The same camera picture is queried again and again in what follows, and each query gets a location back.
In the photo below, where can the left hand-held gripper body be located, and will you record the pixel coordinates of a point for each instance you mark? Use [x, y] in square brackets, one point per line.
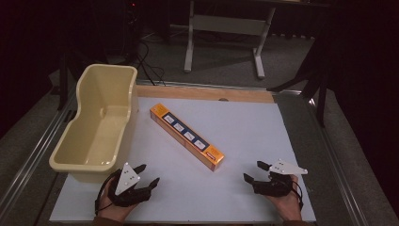
[126, 179]

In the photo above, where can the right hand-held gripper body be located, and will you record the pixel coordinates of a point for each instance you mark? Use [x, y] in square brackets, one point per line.
[277, 182]

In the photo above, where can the long orange cardboard box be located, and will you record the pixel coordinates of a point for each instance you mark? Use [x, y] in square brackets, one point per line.
[185, 135]

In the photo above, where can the cream plastic tub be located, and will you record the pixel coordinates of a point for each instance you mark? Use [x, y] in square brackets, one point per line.
[103, 94]

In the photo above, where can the person's right hand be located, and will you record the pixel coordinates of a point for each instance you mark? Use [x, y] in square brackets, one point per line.
[287, 207]

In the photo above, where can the person's left hand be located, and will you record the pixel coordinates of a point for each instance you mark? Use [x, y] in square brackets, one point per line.
[116, 213]

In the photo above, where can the white table sheet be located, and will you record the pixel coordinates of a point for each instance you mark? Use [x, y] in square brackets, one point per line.
[244, 141]

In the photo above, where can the wooden board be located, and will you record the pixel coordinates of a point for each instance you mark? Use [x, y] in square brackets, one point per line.
[204, 93]

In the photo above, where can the black stand legs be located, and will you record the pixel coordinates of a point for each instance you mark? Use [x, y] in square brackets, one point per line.
[313, 78]

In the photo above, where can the metal table rail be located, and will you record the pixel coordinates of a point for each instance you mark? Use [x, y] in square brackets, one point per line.
[200, 84]
[338, 163]
[28, 163]

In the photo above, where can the white metal desk frame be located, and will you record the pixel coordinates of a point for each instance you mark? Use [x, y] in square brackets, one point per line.
[226, 25]

